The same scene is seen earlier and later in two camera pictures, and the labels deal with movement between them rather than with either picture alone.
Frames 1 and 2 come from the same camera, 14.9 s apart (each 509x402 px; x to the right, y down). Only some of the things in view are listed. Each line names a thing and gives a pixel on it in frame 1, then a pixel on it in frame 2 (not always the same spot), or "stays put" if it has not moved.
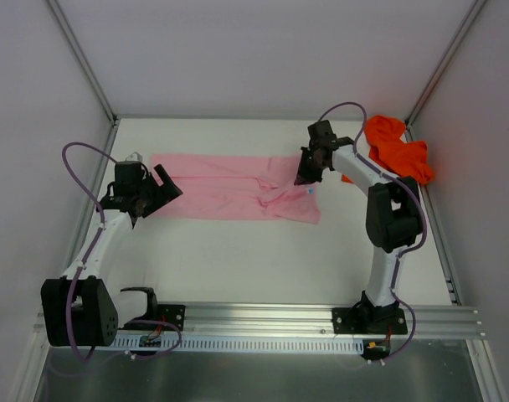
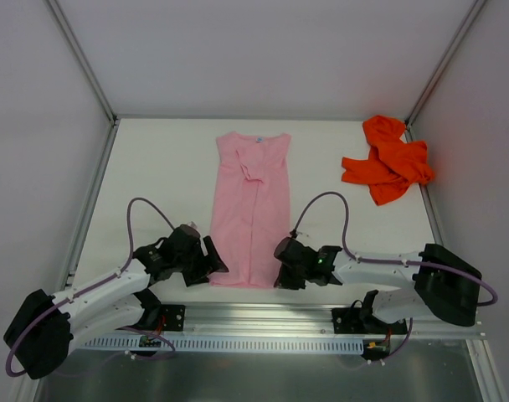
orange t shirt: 387,148 stays put
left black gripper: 155,194 -> 202,263
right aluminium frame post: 471,12 stays put
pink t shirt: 214,187 -> 251,208
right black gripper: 310,161 -> 289,266
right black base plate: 368,321 stays put
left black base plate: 173,314 stays put
